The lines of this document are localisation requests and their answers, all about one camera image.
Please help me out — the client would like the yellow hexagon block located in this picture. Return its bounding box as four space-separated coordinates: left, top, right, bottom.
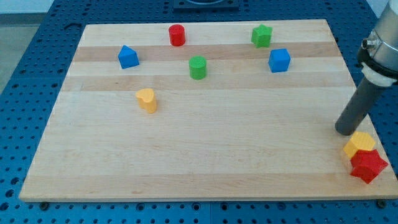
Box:
343 131 376 159

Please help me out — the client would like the blue pentagon house block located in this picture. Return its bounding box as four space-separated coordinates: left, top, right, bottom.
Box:
118 45 140 69

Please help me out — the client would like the blue cube block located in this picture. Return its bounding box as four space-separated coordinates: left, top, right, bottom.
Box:
268 49 291 73

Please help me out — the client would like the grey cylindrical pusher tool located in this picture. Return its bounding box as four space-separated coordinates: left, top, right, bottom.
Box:
335 77 386 136

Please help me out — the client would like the wooden board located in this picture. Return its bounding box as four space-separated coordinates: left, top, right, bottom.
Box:
19 19 397 202

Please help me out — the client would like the yellow heart block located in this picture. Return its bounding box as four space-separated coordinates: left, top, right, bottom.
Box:
136 88 157 113

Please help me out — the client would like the green cylinder block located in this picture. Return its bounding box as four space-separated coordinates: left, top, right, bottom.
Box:
188 55 207 80

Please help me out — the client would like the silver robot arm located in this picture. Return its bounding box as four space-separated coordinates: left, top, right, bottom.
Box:
357 0 397 87

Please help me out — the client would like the red star block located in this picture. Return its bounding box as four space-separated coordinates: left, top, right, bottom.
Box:
350 149 389 184

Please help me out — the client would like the green star block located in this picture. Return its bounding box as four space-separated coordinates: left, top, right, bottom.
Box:
251 24 273 48

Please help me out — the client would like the red cylinder block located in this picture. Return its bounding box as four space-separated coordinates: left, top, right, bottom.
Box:
169 24 185 47

